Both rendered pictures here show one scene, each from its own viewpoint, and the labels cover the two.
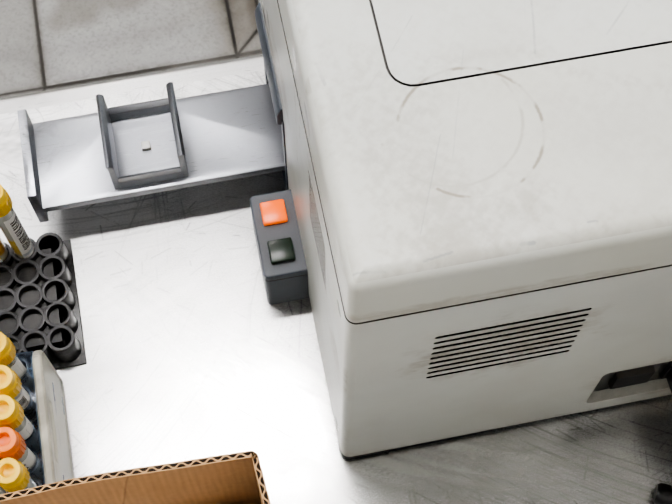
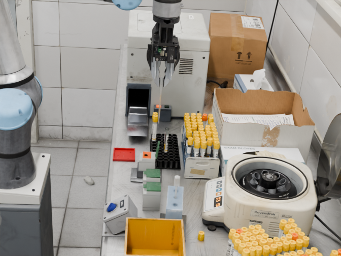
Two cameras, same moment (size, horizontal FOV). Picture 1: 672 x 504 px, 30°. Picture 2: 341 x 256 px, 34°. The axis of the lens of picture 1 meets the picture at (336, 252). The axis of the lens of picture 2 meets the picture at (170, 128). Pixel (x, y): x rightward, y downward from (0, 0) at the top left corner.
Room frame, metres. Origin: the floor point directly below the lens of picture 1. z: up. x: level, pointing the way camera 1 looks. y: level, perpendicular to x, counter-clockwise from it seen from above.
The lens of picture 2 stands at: (0.09, 1.75, 1.80)
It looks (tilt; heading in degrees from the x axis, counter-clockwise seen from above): 29 degrees down; 277
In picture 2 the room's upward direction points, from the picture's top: 4 degrees clockwise
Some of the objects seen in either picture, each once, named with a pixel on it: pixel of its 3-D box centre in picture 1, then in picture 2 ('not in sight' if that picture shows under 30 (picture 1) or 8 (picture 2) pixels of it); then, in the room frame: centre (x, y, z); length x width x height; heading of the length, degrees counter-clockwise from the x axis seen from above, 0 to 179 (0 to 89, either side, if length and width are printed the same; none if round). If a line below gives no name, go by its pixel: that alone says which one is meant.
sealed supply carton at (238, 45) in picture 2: not in sight; (235, 44); (0.12, -0.55, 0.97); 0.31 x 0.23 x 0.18; 95
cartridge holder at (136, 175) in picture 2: not in sight; (146, 172); (0.32, 0.40, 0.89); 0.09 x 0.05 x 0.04; 9
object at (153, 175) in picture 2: not in sight; (151, 182); (0.29, 0.48, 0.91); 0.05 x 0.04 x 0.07; 12
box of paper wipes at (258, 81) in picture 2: not in sight; (256, 85); (0.02, -0.21, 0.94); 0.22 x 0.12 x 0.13; 106
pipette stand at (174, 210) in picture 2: not in sight; (173, 213); (0.21, 0.62, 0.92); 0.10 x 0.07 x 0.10; 97
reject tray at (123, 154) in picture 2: not in sight; (124, 154); (0.41, 0.30, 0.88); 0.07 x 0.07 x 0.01; 12
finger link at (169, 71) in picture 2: not in sight; (169, 74); (0.28, 0.33, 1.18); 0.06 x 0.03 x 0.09; 103
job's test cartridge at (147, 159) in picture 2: not in sight; (146, 164); (0.32, 0.40, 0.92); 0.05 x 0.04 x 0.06; 9
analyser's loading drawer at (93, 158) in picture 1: (177, 136); (137, 114); (0.41, 0.11, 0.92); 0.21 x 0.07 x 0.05; 102
